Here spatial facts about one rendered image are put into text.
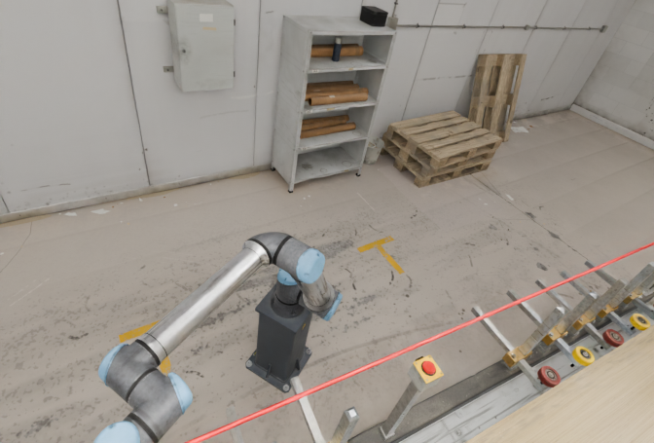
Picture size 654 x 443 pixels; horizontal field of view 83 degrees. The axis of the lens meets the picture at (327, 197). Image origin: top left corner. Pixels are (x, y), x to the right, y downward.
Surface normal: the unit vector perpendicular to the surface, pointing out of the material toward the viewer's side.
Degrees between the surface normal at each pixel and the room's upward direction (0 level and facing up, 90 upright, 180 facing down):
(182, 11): 90
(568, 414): 0
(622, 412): 0
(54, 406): 0
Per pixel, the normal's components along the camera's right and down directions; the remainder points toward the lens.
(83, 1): 0.52, 0.59
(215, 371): 0.16, -0.78
